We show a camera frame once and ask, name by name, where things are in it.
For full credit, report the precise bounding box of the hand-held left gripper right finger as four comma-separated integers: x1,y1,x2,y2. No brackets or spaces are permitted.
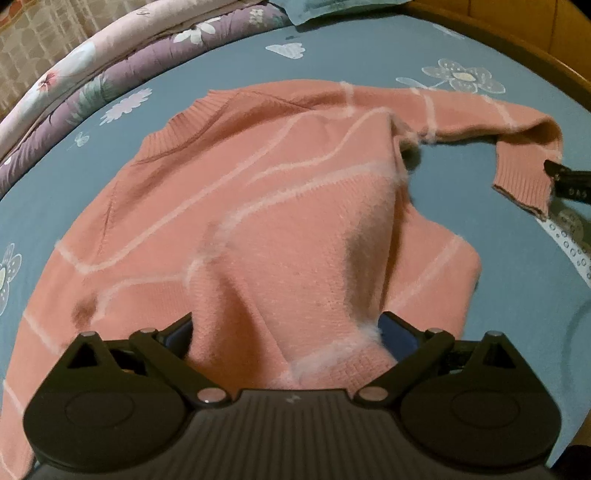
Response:
353,311,548,408

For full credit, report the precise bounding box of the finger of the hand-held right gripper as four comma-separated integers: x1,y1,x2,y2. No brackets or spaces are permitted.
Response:
544,159,591,182

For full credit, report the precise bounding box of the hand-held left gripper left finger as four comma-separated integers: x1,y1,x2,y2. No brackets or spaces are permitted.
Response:
44,313,230,407

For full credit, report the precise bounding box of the pink striped knit sweater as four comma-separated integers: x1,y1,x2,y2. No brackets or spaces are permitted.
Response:
0,79,565,480

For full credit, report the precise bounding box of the wooden headboard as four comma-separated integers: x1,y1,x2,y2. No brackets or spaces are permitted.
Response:
406,0,591,121

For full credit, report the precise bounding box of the blue printed bed sheet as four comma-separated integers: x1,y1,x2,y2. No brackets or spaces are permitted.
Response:
0,9,591,480

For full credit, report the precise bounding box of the purple floral folded quilt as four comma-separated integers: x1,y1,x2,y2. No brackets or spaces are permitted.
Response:
0,4,296,195

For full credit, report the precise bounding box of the blue printed pillow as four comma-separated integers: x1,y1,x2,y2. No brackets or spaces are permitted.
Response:
272,0,409,26

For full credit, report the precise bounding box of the patterned window curtain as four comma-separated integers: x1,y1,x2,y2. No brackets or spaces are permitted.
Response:
0,0,153,112

